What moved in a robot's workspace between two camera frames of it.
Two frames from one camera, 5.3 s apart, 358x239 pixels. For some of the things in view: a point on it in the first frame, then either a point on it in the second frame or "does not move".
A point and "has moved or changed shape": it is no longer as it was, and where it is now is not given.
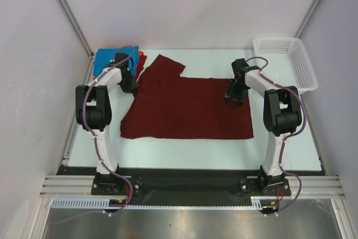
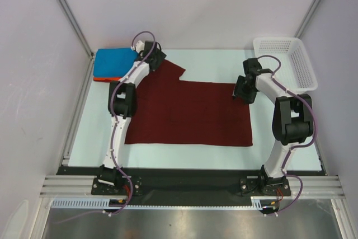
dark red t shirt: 166,105 has moved or changed shape
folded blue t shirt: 103,56 does not move
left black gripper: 130,88 -> 160,57
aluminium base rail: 300,187 does not move
